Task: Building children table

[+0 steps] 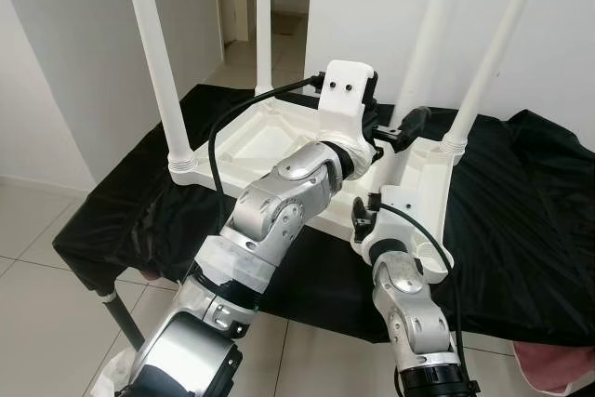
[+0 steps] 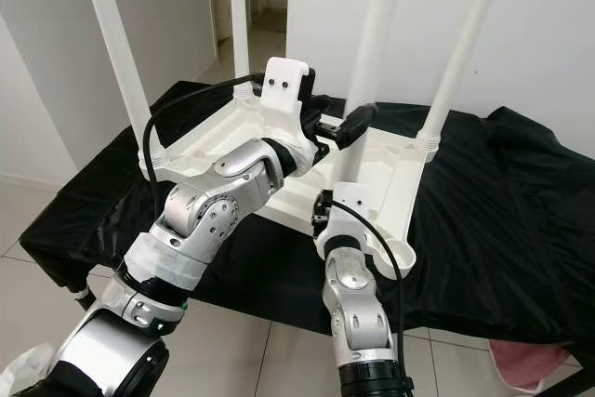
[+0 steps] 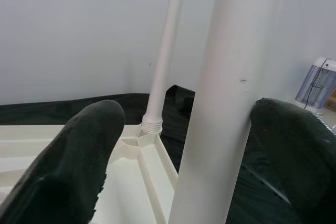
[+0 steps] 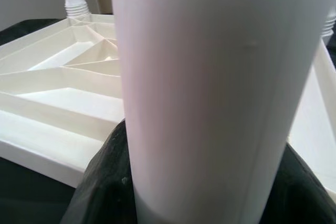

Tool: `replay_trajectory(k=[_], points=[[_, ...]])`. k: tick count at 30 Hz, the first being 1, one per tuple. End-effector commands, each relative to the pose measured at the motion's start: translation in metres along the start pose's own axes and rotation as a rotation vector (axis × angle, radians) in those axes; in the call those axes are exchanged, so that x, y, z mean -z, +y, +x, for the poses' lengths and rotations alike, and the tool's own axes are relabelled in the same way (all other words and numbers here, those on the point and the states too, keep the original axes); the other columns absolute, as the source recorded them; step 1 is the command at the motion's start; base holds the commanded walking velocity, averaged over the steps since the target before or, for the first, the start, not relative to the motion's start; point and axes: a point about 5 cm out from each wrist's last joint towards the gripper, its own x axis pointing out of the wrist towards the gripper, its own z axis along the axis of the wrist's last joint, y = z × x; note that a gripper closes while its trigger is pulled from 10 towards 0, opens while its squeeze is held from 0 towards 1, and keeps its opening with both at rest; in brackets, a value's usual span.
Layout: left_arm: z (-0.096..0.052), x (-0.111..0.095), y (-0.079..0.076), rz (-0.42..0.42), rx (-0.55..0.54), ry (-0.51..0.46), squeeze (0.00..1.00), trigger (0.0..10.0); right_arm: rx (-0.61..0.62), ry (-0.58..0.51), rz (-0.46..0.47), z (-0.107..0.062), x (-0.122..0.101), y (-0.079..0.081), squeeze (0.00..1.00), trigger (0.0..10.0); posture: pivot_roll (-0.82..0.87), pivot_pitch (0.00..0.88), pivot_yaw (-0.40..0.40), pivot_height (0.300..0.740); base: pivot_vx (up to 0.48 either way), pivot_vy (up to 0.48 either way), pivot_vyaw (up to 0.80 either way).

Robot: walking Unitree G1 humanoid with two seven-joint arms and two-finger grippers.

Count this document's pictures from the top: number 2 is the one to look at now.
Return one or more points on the white plastic table leg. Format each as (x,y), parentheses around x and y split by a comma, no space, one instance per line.
(240,16)
(465,44)
(372,44)
(121,53)

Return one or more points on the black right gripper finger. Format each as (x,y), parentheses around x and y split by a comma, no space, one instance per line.
(326,197)

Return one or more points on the brown floor mat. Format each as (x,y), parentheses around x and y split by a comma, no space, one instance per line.
(270,18)

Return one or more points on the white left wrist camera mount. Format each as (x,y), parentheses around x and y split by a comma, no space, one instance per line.
(284,95)

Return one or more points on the white plastic table top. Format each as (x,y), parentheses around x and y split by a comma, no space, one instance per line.
(214,132)

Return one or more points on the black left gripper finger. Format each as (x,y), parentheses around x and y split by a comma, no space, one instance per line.
(358,120)

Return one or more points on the black stand leg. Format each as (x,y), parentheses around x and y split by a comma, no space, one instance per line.
(88,297)
(575,383)

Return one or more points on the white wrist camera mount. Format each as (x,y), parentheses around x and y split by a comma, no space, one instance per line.
(284,95)
(353,202)

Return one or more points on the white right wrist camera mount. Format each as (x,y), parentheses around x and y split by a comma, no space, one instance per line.
(353,202)

